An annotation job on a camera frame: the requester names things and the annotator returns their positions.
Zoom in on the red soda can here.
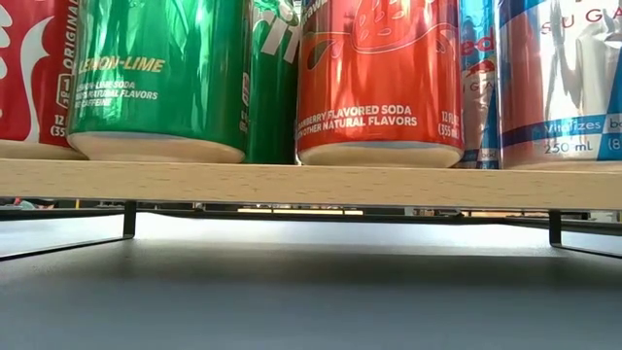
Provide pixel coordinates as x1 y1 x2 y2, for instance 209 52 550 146
294 0 467 169

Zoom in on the blue table mat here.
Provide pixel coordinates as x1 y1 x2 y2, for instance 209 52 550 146
0 213 622 350

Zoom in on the wooden shelf with black frame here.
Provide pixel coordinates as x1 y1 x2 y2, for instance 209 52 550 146
0 156 622 262

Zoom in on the light blue slim can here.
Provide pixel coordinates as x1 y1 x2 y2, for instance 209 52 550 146
456 0 502 170

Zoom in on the blue soda can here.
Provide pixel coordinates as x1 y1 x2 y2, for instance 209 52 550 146
496 0 622 172

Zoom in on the green Sprite can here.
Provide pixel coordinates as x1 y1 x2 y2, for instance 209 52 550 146
65 0 253 165
242 0 303 165

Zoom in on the red Coca-Cola can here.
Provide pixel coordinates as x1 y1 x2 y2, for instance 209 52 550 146
0 0 88 161

